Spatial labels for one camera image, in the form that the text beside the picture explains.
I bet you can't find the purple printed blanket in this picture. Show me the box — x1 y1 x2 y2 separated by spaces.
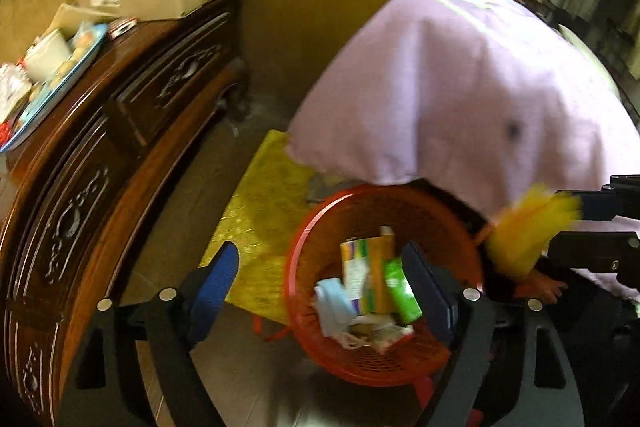
286 0 640 303

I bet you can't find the red plastic basket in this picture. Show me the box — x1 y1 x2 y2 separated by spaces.
282 187 486 388

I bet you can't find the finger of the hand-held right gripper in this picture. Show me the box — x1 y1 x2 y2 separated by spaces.
542 231 640 288
552 174 640 224

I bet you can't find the yellow fluffy toy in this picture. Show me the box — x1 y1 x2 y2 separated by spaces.
485 184 583 280

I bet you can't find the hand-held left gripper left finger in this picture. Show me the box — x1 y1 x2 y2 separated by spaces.
57 241 241 427

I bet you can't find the green packet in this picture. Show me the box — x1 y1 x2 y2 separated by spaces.
382 257 423 325

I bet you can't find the carved dark wooden dresser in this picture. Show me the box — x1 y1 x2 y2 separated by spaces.
0 0 251 427

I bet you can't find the small red box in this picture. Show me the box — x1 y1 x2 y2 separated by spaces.
107 17 140 40

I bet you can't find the wooden glass cabinet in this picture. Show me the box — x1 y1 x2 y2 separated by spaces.
237 0 458 142

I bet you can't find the printed plastic bag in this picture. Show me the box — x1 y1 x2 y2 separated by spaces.
0 62 33 142

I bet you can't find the yellow patterned bag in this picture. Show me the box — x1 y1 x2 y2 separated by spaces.
199 129 321 328

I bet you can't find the blue tray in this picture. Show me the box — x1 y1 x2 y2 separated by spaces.
0 23 110 154

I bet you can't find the white plastic container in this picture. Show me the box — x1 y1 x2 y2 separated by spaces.
24 29 73 82

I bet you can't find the blue face mask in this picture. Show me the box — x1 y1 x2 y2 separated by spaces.
314 278 358 338

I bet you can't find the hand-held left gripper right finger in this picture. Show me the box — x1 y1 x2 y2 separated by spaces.
400 241 586 427

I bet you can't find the orange cardboard box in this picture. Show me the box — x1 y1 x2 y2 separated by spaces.
340 227 401 315

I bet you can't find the person's right hand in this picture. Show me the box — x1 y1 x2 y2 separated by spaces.
520 269 568 305

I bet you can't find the white tissue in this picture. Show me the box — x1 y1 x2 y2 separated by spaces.
340 314 416 353

